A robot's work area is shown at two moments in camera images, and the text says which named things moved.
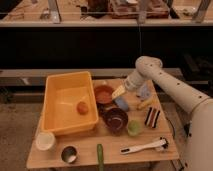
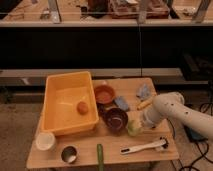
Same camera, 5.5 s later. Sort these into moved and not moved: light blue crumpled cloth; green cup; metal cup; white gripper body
Moved: white gripper body
Not moved: green cup; light blue crumpled cloth; metal cup
